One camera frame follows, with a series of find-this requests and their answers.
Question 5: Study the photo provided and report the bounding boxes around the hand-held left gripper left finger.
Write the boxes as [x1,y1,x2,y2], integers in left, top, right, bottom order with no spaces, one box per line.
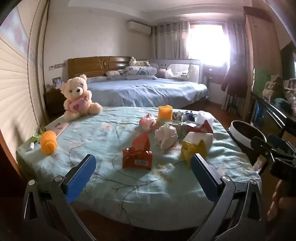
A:
[22,153,97,241]

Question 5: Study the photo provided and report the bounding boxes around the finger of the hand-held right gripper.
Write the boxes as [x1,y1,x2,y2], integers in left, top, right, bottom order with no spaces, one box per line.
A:
[266,134,296,155]
[251,136,274,163]

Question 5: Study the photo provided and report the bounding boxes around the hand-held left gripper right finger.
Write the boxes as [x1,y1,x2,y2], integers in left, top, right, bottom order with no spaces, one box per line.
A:
[190,153,266,241]

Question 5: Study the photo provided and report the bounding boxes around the white trash bin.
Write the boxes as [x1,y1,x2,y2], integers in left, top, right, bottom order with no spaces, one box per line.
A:
[227,120,269,160]

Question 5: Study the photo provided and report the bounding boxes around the yellow and white packet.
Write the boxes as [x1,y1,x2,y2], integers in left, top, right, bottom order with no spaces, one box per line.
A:
[181,132,213,164]

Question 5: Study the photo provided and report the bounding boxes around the red and white wrapper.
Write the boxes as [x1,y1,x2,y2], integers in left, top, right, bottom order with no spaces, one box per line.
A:
[186,120,213,134]

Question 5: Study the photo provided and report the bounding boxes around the white tissue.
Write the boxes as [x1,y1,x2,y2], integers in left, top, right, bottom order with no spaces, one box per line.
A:
[154,123,178,154]

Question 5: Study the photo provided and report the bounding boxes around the milk carton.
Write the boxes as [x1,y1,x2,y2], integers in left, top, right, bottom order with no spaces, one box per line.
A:
[157,118,193,139]

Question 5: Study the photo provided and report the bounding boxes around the red snack box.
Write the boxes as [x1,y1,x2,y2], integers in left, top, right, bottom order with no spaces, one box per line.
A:
[122,133,153,171]

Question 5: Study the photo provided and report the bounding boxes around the blue and white wrapper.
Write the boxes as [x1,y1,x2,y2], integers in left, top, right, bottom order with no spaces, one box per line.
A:
[181,111,196,122]

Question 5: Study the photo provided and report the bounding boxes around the orange foam fruit net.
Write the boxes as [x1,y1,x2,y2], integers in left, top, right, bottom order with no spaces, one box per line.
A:
[158,105,173,121]
[40,130,58,155]

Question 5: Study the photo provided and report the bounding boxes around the pink wrapper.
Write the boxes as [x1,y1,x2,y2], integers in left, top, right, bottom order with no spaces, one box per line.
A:
[139,113,158,132]

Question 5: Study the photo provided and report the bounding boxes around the person's right hand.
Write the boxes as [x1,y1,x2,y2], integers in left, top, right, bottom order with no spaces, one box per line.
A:
[266,180,289,223]

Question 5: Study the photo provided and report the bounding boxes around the blue box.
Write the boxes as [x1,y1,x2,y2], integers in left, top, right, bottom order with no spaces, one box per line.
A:
[254,102,263,123]

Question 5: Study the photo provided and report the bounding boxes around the black glossy cabinet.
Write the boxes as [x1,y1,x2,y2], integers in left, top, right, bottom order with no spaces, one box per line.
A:
[250,90,296,144]

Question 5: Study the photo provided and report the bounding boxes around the teal cloth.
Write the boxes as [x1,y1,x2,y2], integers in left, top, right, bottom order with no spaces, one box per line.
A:
[274,98,290,107]

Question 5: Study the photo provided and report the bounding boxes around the pink storage box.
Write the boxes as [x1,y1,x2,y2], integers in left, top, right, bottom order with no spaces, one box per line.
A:
[288,91,296,112]

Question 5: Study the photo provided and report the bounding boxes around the mint floral bedsheet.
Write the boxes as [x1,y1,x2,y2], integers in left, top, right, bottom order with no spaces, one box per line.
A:
[16,106,262,230]

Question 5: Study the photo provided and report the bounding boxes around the brown plush toy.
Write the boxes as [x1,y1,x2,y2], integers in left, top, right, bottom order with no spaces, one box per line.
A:
[265,76,286,100]

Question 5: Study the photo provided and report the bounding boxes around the green wrapper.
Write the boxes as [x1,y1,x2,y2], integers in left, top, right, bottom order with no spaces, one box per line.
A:
[30,131,44,143]

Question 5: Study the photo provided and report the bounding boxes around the stack of green boxes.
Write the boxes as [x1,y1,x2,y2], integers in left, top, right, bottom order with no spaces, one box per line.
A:
[253,68,272,94]

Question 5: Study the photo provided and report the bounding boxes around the dark red coat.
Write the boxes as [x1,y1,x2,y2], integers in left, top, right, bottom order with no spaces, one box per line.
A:
[221,54,249,98]

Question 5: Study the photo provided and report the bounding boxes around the dark wooden nightstand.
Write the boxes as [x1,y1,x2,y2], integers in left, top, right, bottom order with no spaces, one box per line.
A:
[43,89,67,116]

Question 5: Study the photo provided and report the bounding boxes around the black television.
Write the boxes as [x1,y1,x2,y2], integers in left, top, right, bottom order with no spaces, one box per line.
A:
[280,42,296,79]

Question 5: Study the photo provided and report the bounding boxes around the cream teddy bear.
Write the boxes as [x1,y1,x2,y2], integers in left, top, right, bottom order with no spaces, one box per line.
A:
[60,74,103,121]

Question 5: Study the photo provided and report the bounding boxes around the desk with drawers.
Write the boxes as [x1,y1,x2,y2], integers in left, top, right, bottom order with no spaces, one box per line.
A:
[203,66,228,93]

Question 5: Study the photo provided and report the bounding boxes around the tall wooden wardrobe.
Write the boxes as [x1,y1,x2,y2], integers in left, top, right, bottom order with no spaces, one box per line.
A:
[243,6,281,121]

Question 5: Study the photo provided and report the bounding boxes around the blue print pillow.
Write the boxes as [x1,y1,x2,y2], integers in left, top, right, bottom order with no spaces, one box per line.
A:
[87,76,109,83]

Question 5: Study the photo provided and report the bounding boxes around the bed with blue sheet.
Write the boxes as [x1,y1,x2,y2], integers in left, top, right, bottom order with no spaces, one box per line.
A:
[87,77,210,108]

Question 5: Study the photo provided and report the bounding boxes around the grey dotted curtain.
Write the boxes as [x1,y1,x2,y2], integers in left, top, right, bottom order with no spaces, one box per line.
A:
[151,21,190,60]
[225,20,246,112]

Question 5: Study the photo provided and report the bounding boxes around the wooden bed headboard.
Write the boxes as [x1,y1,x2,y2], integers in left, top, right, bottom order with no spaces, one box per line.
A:
[68,56,132,80]

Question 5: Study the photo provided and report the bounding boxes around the pink plush cushion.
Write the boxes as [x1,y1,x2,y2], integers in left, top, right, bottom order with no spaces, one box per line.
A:
[157,69,174,78]

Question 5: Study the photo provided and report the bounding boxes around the bright window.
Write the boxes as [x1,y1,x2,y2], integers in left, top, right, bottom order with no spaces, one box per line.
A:
[188,22,230,67]

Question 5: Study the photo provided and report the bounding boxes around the cream louvered closet door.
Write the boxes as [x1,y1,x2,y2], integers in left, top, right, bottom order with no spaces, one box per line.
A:
[0,0,51,167]

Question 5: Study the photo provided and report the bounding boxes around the folded blue white quilt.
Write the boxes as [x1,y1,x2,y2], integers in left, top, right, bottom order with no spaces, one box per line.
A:
[121,65,158,80]

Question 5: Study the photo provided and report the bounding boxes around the white air conditioner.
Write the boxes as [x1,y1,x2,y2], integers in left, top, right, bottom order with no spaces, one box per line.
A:
[128,21,152,35]

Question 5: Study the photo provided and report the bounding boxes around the small photo frame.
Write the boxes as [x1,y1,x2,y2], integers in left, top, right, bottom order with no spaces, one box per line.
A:
[52,77,63,90]

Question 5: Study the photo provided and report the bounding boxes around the grey bed guard rail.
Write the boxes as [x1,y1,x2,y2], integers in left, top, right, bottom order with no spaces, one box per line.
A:
[148,59,201,84]

